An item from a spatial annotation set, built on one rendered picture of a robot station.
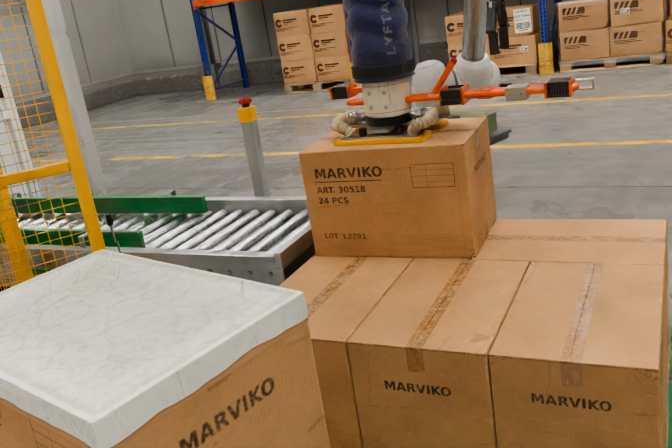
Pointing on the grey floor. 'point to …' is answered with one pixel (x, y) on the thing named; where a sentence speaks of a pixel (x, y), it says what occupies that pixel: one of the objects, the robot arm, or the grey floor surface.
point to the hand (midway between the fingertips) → (499, 48)
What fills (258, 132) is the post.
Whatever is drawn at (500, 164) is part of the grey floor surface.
